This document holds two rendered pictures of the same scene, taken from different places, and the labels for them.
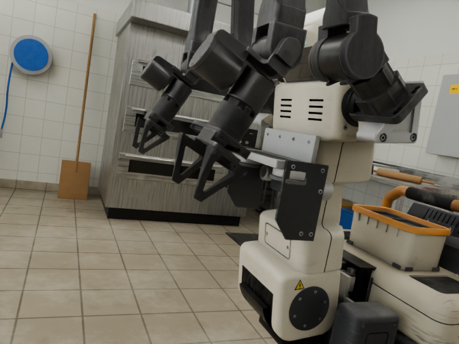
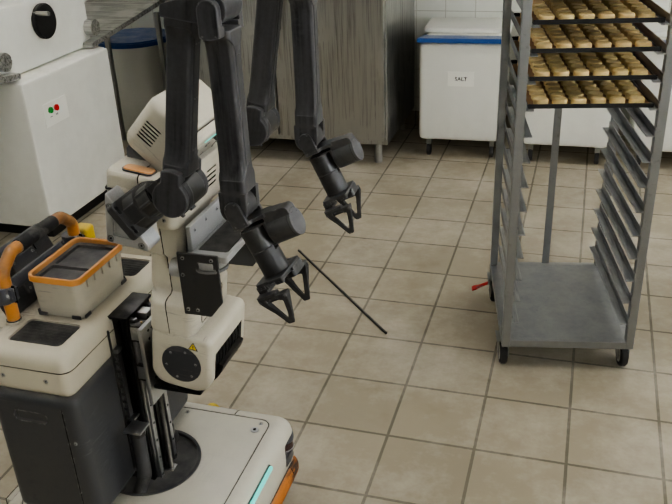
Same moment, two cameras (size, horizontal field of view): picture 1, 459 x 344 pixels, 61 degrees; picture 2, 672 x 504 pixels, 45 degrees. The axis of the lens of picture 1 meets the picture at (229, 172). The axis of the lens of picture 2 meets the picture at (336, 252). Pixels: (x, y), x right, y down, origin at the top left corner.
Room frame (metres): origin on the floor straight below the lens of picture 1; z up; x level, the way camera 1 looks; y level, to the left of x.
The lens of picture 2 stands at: (2.01, 1.26, 1.85)
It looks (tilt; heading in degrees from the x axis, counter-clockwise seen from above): 27 degrees down; 222
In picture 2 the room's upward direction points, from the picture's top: 3 degrees counter-clockwise
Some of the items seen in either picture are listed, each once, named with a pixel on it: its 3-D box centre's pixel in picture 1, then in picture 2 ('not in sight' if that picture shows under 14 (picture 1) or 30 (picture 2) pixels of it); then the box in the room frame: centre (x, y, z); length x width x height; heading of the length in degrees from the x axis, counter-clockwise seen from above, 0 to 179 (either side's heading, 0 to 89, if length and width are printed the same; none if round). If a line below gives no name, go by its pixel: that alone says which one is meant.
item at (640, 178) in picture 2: not in sight; (623, 151); (-0.83, 0.18, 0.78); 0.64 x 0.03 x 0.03; 35
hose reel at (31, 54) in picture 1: (27, 89); not in sight; (4.14, 2.26, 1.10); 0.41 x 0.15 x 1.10; 114
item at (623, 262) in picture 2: not in sight; (612, 238); (-0.83, 0.18, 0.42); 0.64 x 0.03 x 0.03; 35
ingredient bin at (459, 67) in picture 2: not in sight; (465, 87); (-2.46, -1.52, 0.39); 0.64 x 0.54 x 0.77; 26
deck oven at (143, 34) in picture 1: (184, 125); not in sight; (4.27, 0.58, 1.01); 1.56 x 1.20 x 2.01; 114
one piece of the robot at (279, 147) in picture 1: (276, 176); (218, 249); (0.89, -0.11, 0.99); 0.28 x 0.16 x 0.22; 24
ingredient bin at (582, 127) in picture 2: not in sight; (568, 91); (-2.72, -0.93, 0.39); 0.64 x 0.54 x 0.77; 25
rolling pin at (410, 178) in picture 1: (399, 176); not in sight; (3.32, -1.44, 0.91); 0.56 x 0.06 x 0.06; 53
